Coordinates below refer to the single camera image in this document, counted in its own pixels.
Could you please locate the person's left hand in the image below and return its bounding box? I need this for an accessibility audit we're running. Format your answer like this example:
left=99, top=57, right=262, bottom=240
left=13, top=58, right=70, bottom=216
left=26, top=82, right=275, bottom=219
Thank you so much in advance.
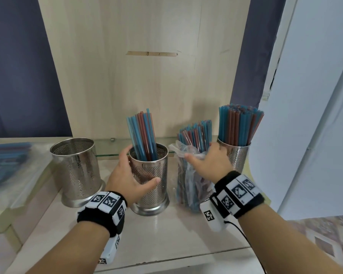
left=106, top=145, right=161, bottom=206

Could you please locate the person's right hand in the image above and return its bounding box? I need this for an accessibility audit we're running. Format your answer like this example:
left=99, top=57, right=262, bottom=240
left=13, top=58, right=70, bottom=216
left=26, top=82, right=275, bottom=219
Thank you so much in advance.
left=184, top=142, right=235, bottom=185

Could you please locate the perforated steel holder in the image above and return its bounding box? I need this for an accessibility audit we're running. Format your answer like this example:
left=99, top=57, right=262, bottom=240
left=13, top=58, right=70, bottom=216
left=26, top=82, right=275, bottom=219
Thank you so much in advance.
left=217, top=136, right=251, bottom=174
left=50, top=137, right=106, bottom=208
left=128, top=143, right=170, bottom=216

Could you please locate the clear plastic bag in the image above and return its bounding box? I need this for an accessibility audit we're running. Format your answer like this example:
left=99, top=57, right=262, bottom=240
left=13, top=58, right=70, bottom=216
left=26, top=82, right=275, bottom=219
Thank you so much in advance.
left=168, top=140, right=218, bottom=214

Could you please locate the person's left forearm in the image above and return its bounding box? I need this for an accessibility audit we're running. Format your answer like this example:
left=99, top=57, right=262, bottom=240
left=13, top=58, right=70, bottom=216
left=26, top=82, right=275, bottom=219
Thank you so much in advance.
left=24, top=221, right=110, bottom=274

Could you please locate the person's right forearm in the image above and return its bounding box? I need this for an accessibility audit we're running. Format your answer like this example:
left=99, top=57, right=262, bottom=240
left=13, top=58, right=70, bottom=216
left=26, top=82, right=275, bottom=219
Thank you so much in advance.
left=240, top=204, right=343, bottom=274

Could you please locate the bundle of blue red straws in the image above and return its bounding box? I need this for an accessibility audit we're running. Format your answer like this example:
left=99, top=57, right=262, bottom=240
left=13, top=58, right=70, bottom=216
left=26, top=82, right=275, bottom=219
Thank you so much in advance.
left=176, top=120, right=216, bottom=210
left=219, top=104, right=265, bottom=147
left=126, top=109, right=159, bottom=162

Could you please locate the black wristband with marker tags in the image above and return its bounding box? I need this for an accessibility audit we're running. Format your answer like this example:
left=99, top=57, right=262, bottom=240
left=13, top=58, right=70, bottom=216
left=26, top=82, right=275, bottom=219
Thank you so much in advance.
left=210, top=170, right=265, bottom=220
left=77, top=191, right=128, bottom=238

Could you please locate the light wooden back panel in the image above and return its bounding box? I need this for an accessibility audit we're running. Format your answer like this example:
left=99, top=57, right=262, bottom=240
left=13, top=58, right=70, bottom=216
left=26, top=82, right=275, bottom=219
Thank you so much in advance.
left=37, top=0, right=252, bottom=139

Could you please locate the white door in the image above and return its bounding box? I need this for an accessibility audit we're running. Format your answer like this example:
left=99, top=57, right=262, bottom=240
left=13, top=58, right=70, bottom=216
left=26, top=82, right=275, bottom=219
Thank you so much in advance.
left=250, top=0, right=343, bottom=221

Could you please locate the flat pack of straws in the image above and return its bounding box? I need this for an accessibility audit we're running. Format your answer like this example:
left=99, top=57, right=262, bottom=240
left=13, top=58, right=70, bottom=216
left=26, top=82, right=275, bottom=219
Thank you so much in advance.
left=0, top=142, right=32, bottom=197

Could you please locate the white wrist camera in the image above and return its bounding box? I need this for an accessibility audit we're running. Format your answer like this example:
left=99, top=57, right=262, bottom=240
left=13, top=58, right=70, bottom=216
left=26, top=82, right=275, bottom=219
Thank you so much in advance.
left=98, top=233, right=124, bottom=266
left=200, top=200, right=232, bottom=233

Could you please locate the black cable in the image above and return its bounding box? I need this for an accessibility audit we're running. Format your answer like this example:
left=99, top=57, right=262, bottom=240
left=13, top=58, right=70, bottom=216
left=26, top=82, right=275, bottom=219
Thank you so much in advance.
left=225, top=221, right=267, bottom=274

